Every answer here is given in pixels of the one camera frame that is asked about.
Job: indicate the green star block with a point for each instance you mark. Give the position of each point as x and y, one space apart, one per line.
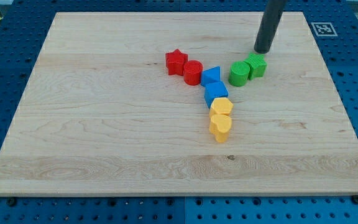
257 65

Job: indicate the red star block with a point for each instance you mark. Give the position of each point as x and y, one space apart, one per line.
175 62

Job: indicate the yellow hexagon block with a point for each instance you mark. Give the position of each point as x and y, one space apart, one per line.
221 105

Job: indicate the yellow heart block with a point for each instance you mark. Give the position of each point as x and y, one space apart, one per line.
220 126

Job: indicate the red cylinder block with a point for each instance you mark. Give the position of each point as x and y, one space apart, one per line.
192 71

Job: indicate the blue cube block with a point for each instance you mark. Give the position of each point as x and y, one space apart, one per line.
214 90

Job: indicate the blue triangle block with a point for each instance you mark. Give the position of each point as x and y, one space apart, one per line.
211 75

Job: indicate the green cylinder block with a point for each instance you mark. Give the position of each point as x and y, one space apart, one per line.
238 74

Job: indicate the light wooden board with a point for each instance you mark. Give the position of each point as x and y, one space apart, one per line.
101 117

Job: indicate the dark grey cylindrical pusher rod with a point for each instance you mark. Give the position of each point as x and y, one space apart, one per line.
269 25

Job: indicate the white fiducial marker tag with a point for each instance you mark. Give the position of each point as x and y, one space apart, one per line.
324 29

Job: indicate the black bolt front left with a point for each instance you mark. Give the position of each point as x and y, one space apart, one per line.
11 201

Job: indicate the black bolt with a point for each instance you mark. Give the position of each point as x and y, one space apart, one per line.
354 199
11 201

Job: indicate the black bolt front right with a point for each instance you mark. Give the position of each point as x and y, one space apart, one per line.
354 199

